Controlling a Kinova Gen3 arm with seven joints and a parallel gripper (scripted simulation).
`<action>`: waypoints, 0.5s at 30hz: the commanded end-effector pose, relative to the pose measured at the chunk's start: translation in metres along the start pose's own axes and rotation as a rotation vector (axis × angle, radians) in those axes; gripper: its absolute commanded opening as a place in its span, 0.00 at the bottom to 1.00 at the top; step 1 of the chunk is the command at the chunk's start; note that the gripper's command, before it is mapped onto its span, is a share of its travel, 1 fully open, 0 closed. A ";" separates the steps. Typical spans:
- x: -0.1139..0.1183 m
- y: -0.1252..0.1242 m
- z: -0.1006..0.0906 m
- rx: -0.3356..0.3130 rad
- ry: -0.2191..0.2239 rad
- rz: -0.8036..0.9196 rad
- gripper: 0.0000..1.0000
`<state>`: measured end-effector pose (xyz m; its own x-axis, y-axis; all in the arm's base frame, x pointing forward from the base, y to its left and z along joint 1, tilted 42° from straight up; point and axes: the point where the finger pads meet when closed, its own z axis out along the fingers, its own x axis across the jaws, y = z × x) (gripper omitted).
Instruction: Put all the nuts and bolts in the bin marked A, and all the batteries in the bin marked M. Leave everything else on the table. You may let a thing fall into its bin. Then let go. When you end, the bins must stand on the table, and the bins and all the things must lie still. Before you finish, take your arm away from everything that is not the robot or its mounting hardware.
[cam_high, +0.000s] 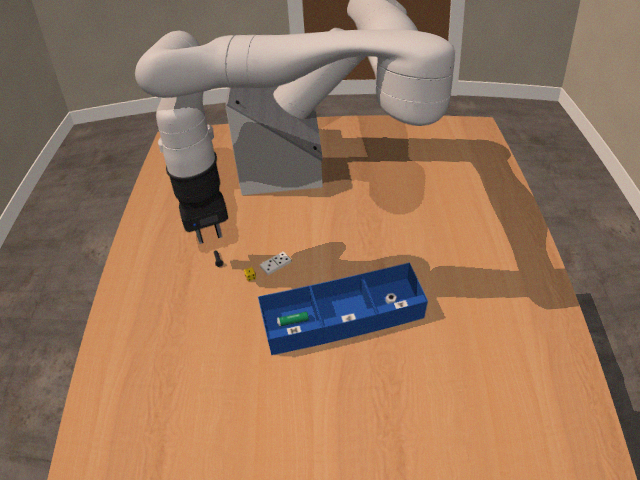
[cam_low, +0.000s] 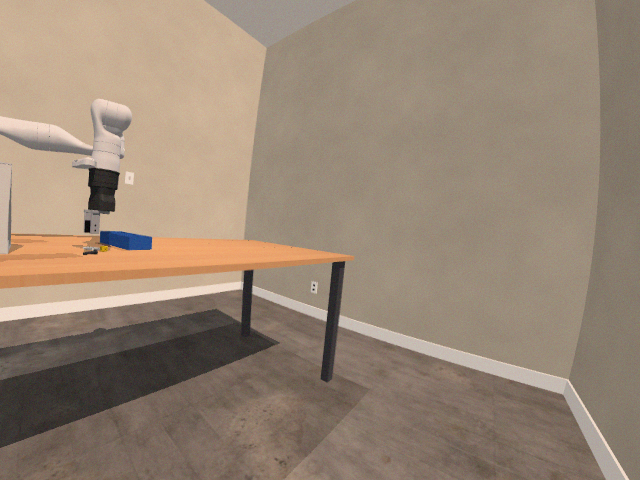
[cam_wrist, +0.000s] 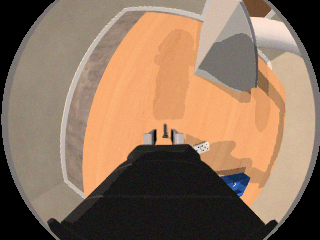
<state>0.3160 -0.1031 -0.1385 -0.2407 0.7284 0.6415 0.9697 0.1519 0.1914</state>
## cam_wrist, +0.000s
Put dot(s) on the white domino tile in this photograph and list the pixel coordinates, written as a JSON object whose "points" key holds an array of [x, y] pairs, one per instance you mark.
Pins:
{"points": [[202, 147]]}

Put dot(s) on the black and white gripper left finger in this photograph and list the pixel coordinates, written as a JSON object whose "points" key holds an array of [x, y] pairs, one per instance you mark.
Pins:
{"points": [[148, 139]]}

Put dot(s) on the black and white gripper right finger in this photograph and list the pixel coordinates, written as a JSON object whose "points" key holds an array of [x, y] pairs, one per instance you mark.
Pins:
{"points": [[179, 137]]}

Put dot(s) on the blue three-compartment bin rack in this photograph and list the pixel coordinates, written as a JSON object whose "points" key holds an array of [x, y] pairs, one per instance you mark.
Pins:
{"points": [[239, 180]]}

